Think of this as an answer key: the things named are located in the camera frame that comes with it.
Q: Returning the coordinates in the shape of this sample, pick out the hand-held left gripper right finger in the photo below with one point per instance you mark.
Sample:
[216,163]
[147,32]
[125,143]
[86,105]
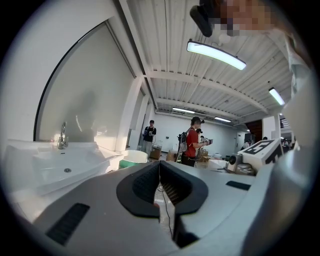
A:
[215,212]

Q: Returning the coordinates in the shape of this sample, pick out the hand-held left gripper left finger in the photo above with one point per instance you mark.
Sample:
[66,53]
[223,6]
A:
[100,212]

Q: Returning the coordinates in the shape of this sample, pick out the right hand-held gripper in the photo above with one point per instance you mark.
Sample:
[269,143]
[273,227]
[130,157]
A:
[260,152]

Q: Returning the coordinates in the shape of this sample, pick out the long ceiling light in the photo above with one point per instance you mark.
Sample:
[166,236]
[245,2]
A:
[183,110]
[276,96]
[215,53]
[222,119]

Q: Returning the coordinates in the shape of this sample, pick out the chrome sink drain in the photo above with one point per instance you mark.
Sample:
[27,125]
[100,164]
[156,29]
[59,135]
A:
[67,170]

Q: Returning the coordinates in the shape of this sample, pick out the white ceramic sink basin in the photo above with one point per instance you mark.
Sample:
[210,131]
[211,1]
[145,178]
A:
[62,160]

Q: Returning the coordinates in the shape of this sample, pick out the large cardboard box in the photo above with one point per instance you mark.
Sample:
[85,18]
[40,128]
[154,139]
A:
[172,156]

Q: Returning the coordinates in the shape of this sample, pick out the small cardboard box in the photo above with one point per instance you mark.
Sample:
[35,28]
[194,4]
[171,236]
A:
[155,153]

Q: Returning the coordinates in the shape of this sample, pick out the chrome faucet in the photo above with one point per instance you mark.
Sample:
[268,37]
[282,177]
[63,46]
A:
[62,140]

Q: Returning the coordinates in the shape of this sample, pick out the person's white striped shirt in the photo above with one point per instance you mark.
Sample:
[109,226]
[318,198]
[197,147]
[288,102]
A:
[300,75]

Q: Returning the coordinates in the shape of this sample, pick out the person's head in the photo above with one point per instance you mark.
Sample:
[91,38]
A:
[245,17]

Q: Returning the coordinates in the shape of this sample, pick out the black head-worn camera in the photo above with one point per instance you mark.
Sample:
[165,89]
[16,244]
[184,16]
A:
[201,20]

